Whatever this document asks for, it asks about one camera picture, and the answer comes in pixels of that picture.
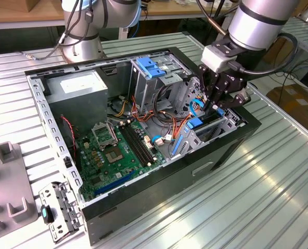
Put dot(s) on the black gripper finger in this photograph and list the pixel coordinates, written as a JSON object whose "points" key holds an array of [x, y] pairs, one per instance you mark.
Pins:
{"points": [[204, 75], [234, 100]]}

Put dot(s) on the hard disk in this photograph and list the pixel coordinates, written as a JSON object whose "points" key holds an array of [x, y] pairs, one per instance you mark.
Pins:
{"points": [[194, 123]]}

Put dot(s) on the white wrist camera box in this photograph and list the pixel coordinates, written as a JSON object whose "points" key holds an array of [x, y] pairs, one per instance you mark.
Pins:
{"points": [[216, 58]]}

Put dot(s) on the black RAM slot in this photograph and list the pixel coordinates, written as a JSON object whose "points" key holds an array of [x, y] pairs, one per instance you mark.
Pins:
{"points": [[139, 145], [136, 145], [133, 145], [142, 145]]}

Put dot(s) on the green motherboard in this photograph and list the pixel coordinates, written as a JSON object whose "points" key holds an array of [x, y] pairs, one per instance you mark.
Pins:
{"points": [[104, 171]]}

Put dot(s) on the long wooden desk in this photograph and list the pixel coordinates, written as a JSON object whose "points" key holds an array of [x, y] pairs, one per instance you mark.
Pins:
{"points": [[14, 13]]}

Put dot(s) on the grey disk bay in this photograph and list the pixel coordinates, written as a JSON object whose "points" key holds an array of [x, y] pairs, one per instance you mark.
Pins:
{"points": [[189, 141]]}

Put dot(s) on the small black case switch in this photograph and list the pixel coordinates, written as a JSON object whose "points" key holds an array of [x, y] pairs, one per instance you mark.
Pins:
{"points": [[67, 161]]}

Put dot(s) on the blue expansion slot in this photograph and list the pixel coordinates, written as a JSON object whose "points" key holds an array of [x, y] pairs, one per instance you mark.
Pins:
{"points": [[115, 182]]}

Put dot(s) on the black open PC case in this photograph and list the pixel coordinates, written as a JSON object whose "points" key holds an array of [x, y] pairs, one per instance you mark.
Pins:
{"points": [[156, 192]]}

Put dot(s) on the black latch with teal tab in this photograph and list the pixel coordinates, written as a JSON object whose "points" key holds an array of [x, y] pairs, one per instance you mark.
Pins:
{"points": [[49, 215]]}

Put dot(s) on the grey power supply unit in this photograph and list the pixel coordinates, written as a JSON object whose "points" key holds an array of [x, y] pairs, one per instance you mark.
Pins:
{"points": [[76, 103]]}

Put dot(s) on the grey parts rack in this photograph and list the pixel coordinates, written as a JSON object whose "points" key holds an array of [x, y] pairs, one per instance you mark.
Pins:
{"points": [[11, 181]]}

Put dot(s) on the flat cardboard box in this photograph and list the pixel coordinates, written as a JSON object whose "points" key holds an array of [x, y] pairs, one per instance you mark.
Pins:
{"points": [[294, 101]]}

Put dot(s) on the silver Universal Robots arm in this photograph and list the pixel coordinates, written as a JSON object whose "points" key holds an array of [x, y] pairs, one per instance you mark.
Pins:
{"points": [[260, 26]]}

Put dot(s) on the brown cardboard box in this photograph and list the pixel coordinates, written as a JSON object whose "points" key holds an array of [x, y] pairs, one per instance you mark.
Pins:
{"points": [[40, 5]]}

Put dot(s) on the CPU socket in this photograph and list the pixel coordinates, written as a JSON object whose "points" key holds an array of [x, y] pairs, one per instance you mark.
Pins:
{"points": [[113, 155]]}

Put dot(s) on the grey optical drive cage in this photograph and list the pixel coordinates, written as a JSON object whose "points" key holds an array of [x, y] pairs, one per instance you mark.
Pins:
{"points": [[146, 89]]}

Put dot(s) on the grey slot retention bracket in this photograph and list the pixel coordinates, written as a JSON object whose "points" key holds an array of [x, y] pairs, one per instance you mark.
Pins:
{"points": [[47, 201]]}

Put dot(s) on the blue drive cage latch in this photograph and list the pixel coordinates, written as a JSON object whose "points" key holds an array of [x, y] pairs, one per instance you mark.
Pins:
{"points": [[148, 68]]}

